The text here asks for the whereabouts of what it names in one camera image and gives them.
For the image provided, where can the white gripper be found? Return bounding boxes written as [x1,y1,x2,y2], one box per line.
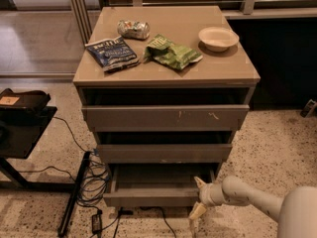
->
[188,177,226,220]

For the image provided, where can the grey bottom drawer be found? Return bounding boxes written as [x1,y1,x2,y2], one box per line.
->
[104,164,215,207]

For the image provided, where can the grey drawer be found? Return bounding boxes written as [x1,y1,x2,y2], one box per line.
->
[82,88,249,132]
[97,131,232,164]
[104,164,215,207]

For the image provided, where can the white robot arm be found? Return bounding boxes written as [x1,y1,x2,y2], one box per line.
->
[189,176,317,238]

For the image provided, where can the grey middle drawer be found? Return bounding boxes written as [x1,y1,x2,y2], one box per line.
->
[97,131,232,164]

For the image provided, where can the grey drawer cabinet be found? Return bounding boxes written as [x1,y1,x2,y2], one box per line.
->
[71,5,262,180]

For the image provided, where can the grey top drawer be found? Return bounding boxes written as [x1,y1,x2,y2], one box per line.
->
[82,88,249,132]

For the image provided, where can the black power adapter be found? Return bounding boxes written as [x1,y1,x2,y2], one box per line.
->
[91,210,102,234]

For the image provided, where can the small dark floor object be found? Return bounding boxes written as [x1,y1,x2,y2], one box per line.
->
[300,99,317,118]

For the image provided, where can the green chip bag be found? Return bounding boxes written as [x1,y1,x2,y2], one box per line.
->
[144,34,203,70]

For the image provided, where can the white paper bowl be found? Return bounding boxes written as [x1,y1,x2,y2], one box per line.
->
[198,27,239,53]

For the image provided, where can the blue chip bag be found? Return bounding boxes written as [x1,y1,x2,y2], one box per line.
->
[85,37,139,73]

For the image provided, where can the crushed silver can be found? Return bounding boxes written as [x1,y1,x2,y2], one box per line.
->
[117,20,150,40]

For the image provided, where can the black side table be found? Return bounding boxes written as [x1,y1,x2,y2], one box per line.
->
[0,106,90,238]

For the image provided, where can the black bag with label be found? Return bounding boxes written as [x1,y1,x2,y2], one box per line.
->
[0,88,51,115]

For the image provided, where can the tangled blue black cables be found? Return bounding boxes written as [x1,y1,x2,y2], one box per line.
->
[17,116,112,213]

